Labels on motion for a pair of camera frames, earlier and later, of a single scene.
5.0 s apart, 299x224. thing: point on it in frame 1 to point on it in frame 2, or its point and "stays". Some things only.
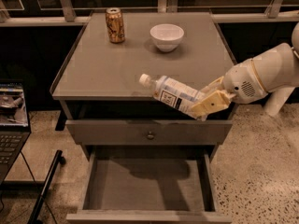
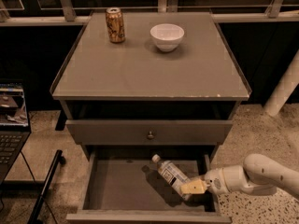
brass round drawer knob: [149, 136] stays
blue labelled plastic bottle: [172, 93] to [172, 175]
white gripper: [242, 82] to [215, 180]
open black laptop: [14, 124] stays
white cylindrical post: [276, 100] stays
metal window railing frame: [164, 4] stays
